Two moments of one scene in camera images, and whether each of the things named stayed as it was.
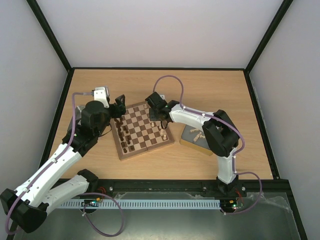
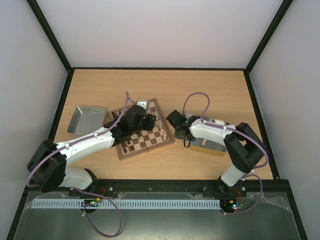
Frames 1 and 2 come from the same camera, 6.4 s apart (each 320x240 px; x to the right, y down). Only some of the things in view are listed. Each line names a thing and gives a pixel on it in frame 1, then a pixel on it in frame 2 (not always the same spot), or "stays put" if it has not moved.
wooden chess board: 135,133 stays put
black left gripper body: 118,112 -> 148,126
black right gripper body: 155,115 -> 173,119
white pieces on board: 162,130 stays put
